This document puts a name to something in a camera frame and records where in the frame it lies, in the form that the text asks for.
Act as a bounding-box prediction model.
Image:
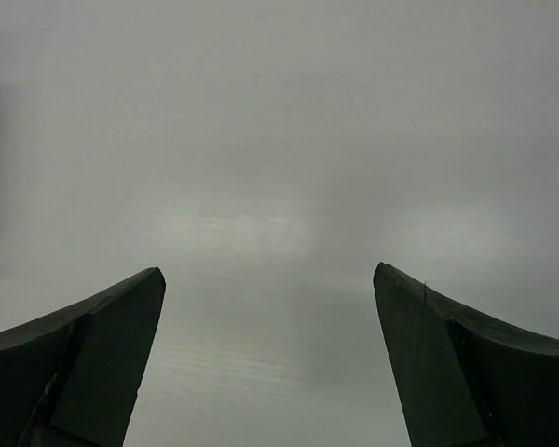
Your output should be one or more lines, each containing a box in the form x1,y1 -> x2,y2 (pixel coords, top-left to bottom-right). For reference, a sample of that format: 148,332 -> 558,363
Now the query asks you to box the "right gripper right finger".
373,263 -> 559,446

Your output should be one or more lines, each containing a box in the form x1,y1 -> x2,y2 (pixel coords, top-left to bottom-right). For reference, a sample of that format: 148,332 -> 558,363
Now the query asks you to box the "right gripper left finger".
0,267 -> 166,446

